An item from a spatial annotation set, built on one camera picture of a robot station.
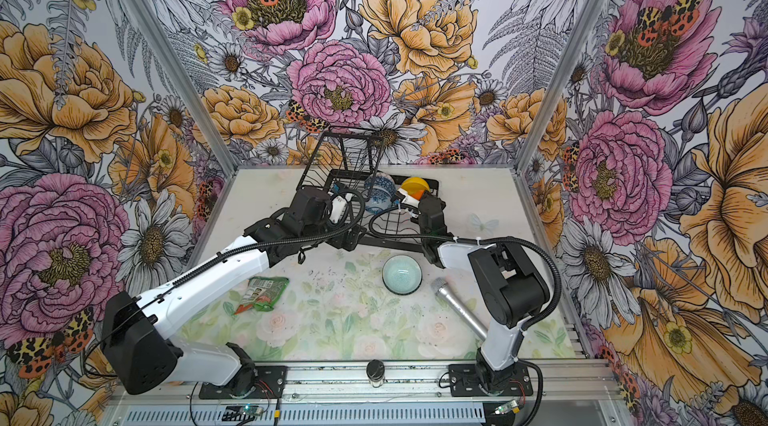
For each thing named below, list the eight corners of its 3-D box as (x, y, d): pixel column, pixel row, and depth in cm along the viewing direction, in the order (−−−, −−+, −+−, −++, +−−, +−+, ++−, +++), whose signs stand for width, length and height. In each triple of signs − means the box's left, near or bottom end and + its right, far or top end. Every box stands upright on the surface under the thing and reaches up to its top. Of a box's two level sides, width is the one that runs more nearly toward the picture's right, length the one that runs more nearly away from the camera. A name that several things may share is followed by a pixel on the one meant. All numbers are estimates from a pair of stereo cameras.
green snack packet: (244, 317, 87) (235, 309, 82) (254, 285, 93) (247, 276, 88) (280, 317, 87) (274, 309, 82) (287, 285, 93) (282, 276, 88)
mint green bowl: (399, 303, 87) (400, 296, 83) (376, 277, 92) (375, 269, 88) (426, 280, 92) (428, 272, 88) (403, 256, 97) (403, 247, 93)
